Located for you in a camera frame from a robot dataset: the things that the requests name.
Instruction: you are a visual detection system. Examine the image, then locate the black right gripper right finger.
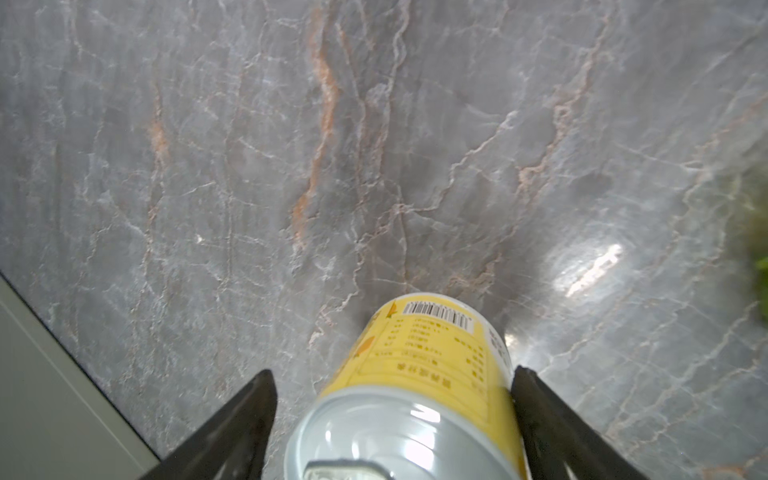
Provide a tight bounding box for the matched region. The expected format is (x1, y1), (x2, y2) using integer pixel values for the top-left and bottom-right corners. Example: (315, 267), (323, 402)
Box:
(511, 366), (646, 480)

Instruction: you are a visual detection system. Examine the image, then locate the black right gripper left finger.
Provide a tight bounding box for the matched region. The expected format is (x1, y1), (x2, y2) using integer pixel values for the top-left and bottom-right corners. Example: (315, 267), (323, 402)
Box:
(142, 369), (278, 480)

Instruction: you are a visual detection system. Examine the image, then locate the yellow labelled white can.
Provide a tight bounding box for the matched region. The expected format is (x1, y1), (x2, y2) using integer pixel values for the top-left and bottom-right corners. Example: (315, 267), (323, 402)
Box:
(284, 293), (527, 479)

